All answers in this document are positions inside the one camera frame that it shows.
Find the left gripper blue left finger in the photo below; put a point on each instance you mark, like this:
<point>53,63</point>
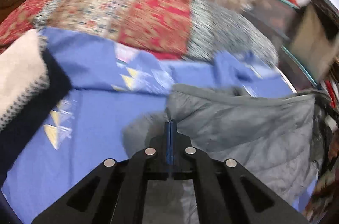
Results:
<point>114,192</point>

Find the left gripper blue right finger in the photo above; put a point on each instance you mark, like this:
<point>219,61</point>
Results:
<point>225,191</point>

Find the grey puffer jacket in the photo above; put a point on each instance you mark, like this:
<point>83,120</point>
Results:
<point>275,139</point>

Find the blue patterned bed sheet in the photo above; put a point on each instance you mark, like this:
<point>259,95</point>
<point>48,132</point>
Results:
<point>111,85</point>

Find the white and navy knit sweater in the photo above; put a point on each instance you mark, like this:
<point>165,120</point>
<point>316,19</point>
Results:
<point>32,83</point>

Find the red floral patchwork quilt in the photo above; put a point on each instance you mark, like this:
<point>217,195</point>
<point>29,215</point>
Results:
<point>169,29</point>

